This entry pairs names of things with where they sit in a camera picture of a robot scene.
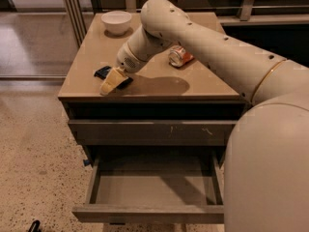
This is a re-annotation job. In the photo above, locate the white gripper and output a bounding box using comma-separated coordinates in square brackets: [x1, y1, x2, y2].
[100, 43, 146, 96]

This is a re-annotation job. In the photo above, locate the dark blue rxbar wrapper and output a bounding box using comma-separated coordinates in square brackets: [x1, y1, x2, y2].
[94, 66, 133, 90]

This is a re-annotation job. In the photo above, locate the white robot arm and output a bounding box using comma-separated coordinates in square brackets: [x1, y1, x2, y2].
[100, 0, 309, 232]

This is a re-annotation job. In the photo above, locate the grey upper drawer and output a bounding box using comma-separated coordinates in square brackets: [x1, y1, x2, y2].
[69, 120, 236, 146]

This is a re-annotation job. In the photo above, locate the tan drawer cabinet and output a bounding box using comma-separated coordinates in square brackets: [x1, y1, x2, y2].
[57, 11, 260, 224]

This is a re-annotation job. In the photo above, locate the open grey middle drawer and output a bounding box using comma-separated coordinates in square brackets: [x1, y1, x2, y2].
[72, 154, 224, 224]

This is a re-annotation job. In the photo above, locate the white ceramic bowl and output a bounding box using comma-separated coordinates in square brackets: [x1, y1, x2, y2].
[101, 11, 132, 36]

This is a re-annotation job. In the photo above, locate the orange soda can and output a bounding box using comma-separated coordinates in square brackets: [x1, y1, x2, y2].
[168, 45, 194, 68]

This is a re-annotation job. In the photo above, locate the blue cabinet side knob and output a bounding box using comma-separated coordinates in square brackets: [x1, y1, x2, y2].
[83, 159, 91, 166]

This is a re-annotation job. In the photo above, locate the black object on floor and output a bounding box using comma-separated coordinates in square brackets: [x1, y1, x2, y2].
[28, 220, 42, 232]

